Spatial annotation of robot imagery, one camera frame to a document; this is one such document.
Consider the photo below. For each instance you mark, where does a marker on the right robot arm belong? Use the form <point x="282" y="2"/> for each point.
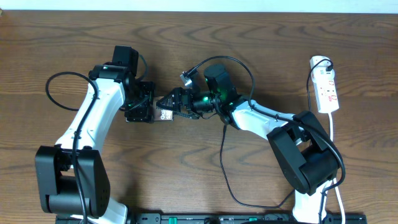
<point x="306" y="155"/>

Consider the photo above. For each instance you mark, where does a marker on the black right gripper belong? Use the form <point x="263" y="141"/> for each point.
<point x="179" y="93"/>

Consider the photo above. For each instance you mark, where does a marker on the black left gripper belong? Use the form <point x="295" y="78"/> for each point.
<point x="141" y="114"/>

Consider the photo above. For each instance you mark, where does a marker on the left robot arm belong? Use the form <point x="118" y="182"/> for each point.
<point x="71" y="177"/>

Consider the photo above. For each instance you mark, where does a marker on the white power strip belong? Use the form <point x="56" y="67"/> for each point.
<point x="325" y="90"/>

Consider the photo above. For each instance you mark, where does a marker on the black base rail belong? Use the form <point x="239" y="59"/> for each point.
<point x="156" y="218"/>

